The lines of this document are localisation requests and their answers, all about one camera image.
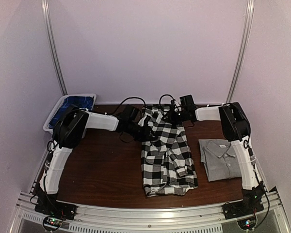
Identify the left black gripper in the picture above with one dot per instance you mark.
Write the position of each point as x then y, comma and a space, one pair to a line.
146, 136

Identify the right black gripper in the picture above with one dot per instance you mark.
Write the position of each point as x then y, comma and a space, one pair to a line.
171, 118

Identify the black white plaid shirt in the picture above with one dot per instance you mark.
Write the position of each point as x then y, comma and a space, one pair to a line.
167, 166

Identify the grey shirt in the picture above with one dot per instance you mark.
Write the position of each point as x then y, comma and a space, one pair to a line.
219, 159

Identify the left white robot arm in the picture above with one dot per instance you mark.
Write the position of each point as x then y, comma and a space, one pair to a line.
68, 133

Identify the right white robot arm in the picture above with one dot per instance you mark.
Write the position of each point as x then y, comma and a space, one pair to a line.
236, 130

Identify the blue plaid shirt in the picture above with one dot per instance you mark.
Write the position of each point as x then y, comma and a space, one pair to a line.
72, 104

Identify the white plastic basket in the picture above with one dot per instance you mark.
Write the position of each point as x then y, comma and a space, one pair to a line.
53, 116

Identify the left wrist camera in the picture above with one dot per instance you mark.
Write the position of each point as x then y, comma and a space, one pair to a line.
130, 113

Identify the front aluminium rail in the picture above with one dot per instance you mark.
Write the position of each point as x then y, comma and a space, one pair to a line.
197, 219

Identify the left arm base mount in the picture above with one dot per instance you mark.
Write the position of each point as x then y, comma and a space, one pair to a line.
58, 210

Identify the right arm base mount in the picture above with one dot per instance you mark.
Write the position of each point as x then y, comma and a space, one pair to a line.
239, 209

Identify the right aluminium frame post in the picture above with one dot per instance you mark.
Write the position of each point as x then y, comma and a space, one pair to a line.
247, 26

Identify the aluminium frame post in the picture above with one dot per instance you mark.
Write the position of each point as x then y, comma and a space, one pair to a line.
52, 46
247, 26

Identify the left aluminium frame post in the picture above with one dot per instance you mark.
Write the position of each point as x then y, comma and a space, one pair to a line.
52, 46

